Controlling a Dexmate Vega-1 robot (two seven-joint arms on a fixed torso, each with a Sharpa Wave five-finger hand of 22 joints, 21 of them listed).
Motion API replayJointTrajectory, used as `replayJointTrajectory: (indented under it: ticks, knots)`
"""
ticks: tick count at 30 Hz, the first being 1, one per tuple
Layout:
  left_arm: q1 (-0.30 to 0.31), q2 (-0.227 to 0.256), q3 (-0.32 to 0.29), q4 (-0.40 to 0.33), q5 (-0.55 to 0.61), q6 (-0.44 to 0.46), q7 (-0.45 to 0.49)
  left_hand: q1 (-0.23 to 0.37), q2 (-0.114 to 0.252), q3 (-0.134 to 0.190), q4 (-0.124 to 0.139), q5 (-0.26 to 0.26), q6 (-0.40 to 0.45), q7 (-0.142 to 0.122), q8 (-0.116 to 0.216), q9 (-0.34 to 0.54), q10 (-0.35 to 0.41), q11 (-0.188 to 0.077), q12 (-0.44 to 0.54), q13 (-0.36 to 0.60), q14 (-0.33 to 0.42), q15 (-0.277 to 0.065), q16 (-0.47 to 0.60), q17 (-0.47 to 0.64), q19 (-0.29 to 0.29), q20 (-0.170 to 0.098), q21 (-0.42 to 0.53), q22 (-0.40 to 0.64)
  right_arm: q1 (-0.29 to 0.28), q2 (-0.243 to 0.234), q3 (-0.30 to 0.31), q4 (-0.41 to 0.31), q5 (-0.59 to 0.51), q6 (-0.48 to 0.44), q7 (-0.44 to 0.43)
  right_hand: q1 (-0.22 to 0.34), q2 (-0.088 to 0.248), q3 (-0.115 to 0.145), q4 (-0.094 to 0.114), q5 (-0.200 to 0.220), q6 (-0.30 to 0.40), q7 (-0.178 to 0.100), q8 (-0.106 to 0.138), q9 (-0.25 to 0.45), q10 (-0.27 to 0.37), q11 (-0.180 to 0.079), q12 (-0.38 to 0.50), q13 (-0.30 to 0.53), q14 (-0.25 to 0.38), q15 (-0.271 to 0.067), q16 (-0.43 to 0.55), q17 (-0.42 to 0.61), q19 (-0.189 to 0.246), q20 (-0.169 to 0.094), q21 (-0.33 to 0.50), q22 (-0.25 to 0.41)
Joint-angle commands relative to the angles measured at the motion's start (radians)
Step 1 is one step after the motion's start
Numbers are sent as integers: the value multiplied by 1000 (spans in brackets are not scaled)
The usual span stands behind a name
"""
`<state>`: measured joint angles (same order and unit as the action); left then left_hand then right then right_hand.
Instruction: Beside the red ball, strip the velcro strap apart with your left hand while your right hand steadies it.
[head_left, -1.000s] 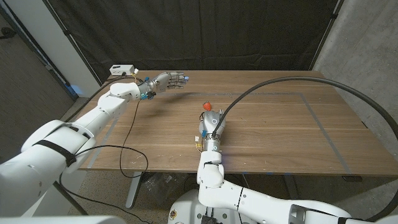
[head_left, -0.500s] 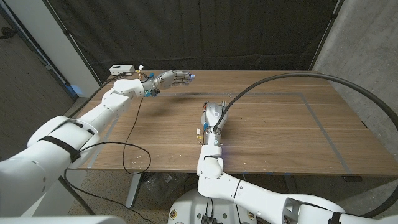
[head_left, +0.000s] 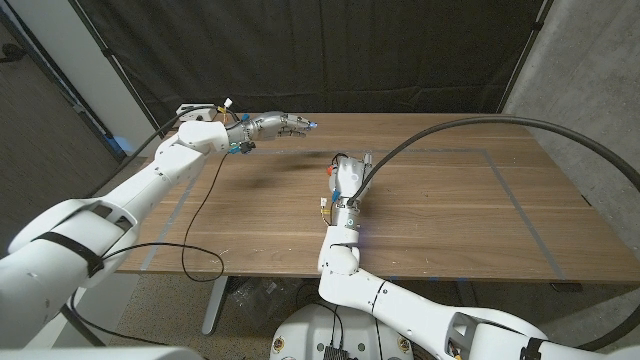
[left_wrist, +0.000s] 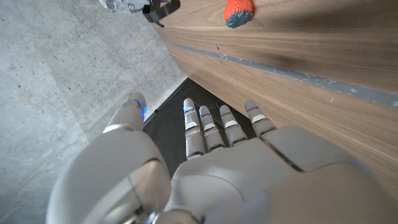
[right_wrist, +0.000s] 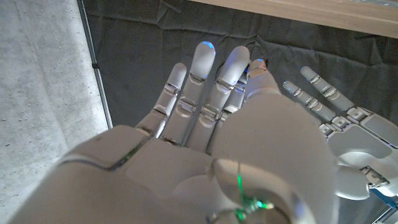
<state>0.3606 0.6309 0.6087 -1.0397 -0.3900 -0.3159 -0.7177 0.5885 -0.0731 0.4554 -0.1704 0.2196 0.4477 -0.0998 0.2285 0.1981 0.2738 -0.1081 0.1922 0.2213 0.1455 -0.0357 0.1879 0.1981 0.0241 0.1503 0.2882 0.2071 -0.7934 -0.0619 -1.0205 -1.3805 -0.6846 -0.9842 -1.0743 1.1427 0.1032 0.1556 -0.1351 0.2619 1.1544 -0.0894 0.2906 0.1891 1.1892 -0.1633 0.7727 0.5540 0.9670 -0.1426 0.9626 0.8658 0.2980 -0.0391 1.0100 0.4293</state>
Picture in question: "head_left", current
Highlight left wrist connector wires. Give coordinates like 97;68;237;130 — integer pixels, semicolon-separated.
216;97;236;125

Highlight thin black cable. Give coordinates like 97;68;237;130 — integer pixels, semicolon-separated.
69;149;231;351

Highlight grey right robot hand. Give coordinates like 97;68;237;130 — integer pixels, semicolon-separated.
325;152;375;230

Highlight black backdrop curtain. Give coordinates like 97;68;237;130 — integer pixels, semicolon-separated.
74;0;551;136

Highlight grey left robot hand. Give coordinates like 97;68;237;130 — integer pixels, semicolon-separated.
227;110;319;145

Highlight right wrist connector wires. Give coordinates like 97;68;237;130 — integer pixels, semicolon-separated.
319;197;335;227

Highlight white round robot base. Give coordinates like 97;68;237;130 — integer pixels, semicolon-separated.
269;298;416;360

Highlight wrist connector wires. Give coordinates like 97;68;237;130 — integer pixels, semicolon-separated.
216;97;236;125
319;197;335;227

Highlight thick black left arm hose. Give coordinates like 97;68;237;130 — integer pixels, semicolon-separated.
87;103;221;199

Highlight grey table leg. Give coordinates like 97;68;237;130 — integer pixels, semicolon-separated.
454;281;489;321
202;276;231;336

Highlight thick black right arm hose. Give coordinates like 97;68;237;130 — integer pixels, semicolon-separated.
348;115;640;352

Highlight black door handle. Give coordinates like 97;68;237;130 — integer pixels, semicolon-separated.
0;43;26;64

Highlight white power box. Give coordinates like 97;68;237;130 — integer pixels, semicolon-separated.
175;103;216;123

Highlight white robot torso edge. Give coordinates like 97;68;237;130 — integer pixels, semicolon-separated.
0;346;204;360

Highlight clear plastic bag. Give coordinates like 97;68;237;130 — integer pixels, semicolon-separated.
230;276;297;329

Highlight thick black arm hose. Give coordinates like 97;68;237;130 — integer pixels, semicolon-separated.
87;103;221;199
348;115;640;352

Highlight black backdrop stand pole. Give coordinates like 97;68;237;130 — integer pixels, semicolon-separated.
67;0;165;140
497;0;555;115

